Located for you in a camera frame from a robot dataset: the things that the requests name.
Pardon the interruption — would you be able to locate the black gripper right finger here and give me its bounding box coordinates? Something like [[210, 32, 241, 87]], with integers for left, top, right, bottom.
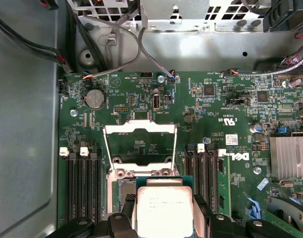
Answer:
[[193, 194, 303, 238]]

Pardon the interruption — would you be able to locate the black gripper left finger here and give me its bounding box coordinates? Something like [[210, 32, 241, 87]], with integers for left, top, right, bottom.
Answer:
[[46, 194, 137, 238]]

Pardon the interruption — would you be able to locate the silver topped CPU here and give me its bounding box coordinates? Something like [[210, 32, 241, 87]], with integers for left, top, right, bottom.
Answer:
[[135, 176, 194, 238]]

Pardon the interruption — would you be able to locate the metal socket cover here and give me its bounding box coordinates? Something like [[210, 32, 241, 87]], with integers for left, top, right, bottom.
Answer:
[[101, 120, 179, 178]]

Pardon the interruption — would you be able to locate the black RAM slot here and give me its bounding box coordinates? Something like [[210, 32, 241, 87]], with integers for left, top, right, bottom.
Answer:
[[78, 146, 89, 224], [185, 143, 197, 216], [88, 151, 103, 224], [59, 146, 69, 224], [67, 151, 79, 224], [207, 145, 219, 216], [196, 143, 208, 219]]

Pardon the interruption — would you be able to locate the green RAM stick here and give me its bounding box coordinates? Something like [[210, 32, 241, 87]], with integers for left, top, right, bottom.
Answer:
[[217, 155, 232, 216]]

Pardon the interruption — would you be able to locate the chipset heat sink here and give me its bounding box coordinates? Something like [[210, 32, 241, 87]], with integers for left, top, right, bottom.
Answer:
[[269, 136, 303, 179]]

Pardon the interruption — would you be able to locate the green motherboard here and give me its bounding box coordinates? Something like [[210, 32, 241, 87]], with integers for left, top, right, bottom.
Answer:
[[57, 70, 303, 238]]

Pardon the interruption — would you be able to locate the silver coin battery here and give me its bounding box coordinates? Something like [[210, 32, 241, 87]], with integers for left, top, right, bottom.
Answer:
[[84, 88, 106, 110]]

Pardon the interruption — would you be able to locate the silver internal USB port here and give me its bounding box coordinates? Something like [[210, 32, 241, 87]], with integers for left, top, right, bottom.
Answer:
[[153, 94, 162, 111]]

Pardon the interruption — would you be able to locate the black PC case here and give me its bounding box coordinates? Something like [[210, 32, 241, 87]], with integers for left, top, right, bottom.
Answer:
[[0, 0, 303, 238]]

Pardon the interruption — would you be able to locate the silver metal drive cage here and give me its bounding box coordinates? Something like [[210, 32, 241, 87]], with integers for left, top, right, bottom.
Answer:
[[66, 0, 266, 34]]

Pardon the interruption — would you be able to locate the black cable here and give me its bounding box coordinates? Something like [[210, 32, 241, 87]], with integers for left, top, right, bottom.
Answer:
[[0, 12, 74, 74]]

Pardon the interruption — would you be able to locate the black plastic bracket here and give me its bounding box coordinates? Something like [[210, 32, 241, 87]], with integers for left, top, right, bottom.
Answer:
[[262, 0, 303, 33]]

